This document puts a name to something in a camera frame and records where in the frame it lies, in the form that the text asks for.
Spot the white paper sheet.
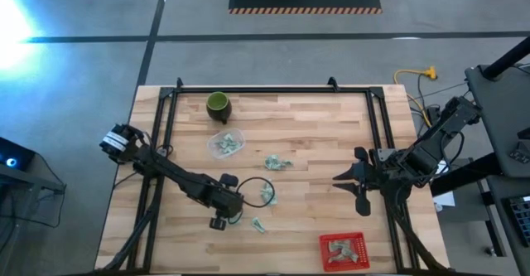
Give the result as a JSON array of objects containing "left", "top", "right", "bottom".
[{"left": 430, "top": 159, "right": 456, "bottom": 209}]

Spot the green ceramic mug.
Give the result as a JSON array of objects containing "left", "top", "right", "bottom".
[{"left": 205, "top": 90, "right": 234, "bottom": 125}]

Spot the grey metal stand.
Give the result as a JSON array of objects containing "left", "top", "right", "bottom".
[{"left": 0, "top": 159, "right": 67, "bottom": 276}]

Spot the black metal table frame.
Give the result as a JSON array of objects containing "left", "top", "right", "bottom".
[{"left": 99, "top": 76, "right": 444, "bottom": 276}]

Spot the grey desk top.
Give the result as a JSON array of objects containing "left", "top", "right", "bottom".
[{"left": 464, "top": 62, "right": 530, "bottom": 180}]

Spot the black pole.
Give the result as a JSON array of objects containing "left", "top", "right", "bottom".
[{"left": 482, "top": 35, "right": 530, "bottom": 81}]

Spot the small black gadget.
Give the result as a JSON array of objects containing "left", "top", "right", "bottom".
[{"left": 508, "top": 141, "right": 530, "bottom": 164}]

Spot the clear plastic container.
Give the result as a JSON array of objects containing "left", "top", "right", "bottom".
[{"left": 206, "top": 128, "right": 247, "bottom": 160}]

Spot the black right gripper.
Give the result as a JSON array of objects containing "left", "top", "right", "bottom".
[{"left": 332, "top": 146, "right": 388, "bottom": 218}]

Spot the red plastic basket bin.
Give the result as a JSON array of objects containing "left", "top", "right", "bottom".
[{"left": 318, "top": 231, "right": 371, "bottom": 274}]

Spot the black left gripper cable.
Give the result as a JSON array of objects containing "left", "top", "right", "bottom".
[{"left": 235, "top": 176, "right": 277, "bottom": 209}]

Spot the yellow extension cord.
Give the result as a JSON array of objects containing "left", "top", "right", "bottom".
[{"left": 393, "top": 65, "right": 440, "bottom": 130}]

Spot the black floor cable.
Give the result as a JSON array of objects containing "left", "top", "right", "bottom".
[{"left": 409, "top": 75, "right": 469, "bottom": 119}]

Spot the black computer with blue light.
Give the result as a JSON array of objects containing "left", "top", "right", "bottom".
[{"left": 0, "top": 137, "right": 36, "bottom": 172}]

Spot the black desk crossbar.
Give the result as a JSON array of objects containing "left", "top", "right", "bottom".
[{"left": 428, "top": 151, "right": 504, "bottom": 198}]

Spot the black keyboard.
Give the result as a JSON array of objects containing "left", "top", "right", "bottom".
[{"left": 503, "top": 195, "right": 530, "bottom": 248}]

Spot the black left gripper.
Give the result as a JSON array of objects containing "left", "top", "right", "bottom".
[{"left": 198, "top": 172, "right": 245, "bottom": 231}]

